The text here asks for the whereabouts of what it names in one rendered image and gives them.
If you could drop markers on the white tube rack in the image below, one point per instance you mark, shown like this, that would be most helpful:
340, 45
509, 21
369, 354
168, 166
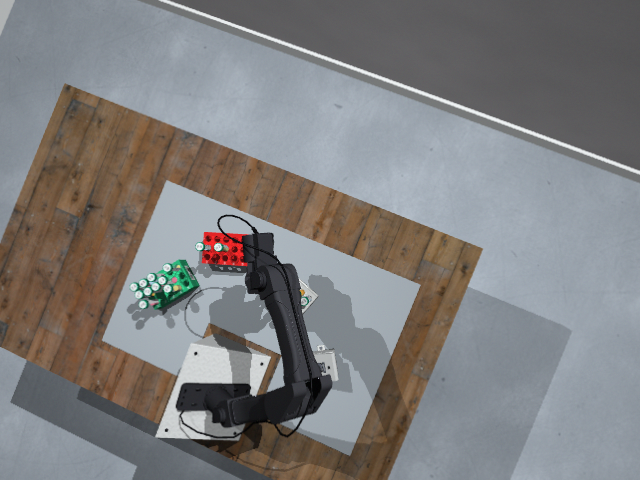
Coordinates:
308, 292

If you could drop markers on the grey bench mat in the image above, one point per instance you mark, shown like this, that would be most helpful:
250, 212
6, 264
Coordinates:
360, 312

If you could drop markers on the green test tube rack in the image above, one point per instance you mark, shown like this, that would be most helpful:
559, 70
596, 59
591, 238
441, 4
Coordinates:
184, 275

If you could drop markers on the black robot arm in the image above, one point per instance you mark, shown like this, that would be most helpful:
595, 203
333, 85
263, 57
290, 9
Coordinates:
236, 407

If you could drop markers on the red test tube rack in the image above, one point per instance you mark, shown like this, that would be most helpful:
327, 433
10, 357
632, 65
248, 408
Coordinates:
234, 256

